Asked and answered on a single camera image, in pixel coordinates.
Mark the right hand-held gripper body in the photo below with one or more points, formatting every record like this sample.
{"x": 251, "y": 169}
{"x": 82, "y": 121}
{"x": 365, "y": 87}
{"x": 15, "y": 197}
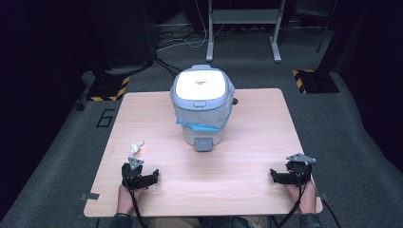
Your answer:
{"x": 299, "y": 172}

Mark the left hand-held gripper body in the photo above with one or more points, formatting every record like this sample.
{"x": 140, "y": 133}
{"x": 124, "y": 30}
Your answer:
{"x": 133, "y": 173}

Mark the white tissue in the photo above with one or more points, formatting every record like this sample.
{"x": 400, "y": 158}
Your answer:
{"x": 136, "y": 147}

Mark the white pedal trash bin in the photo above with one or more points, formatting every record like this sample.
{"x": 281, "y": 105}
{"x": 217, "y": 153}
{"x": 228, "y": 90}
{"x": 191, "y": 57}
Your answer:
{"x": 200, "y": 84}

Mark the person's right hand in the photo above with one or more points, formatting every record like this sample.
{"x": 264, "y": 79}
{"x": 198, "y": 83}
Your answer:
{"x": 306, "y": 198}

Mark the person's left hand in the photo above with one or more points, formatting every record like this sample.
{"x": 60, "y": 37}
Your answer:
{"x": 126, "y": 199}

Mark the grey tape piece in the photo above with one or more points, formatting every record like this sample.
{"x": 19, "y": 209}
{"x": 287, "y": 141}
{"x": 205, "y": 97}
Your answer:
{"x": 90, "y": 196}

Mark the blue plastic bin liner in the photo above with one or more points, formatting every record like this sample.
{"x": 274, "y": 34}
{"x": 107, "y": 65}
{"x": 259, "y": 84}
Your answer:
{"x": 202, "y": 116}

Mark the black caster wheel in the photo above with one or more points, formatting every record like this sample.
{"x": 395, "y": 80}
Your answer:
{"x": 80, "y": 106}

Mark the black hazard-striped stand base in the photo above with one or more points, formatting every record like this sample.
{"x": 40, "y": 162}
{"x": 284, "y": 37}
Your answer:
{"x": 313, "y": 81}
{"x": 107, "y": 88}

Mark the dark cabinet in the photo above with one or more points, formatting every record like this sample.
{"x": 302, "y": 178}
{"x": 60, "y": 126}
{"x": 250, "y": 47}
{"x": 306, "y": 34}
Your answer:
{"x": 123, "y": 34}

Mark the white metal desk frame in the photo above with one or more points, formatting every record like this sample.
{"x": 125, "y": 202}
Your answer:
{"x": 244, "y": 16}

